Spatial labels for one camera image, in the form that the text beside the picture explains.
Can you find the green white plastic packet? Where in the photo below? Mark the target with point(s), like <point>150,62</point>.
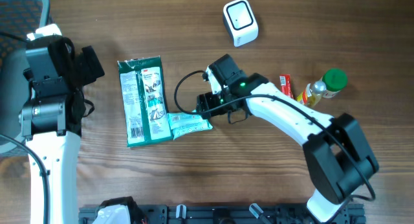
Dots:
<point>145,107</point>

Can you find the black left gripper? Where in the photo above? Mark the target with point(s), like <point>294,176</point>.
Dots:
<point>87,65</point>

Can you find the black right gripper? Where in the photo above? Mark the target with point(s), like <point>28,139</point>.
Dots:
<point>206,101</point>

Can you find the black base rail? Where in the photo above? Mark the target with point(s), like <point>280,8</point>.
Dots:
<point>279,214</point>

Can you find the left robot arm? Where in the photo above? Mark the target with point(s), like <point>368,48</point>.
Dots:
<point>51,121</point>

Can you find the green lid jar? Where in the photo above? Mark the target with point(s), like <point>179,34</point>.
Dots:
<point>335,80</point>

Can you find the red stick sachet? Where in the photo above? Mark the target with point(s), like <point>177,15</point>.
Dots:
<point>286,85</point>

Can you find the grey plastic mesh basket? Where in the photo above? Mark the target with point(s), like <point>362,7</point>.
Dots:
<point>18,19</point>

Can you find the white barcode scanner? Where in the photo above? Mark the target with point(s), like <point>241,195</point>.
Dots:
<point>240,22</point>

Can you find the teal white tissue pack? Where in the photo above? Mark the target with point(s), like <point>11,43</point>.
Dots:
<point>182,124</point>

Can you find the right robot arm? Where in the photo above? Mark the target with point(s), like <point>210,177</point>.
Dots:
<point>338,155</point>

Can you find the yellow dish soap bottle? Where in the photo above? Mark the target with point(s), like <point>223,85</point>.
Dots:
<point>312,94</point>

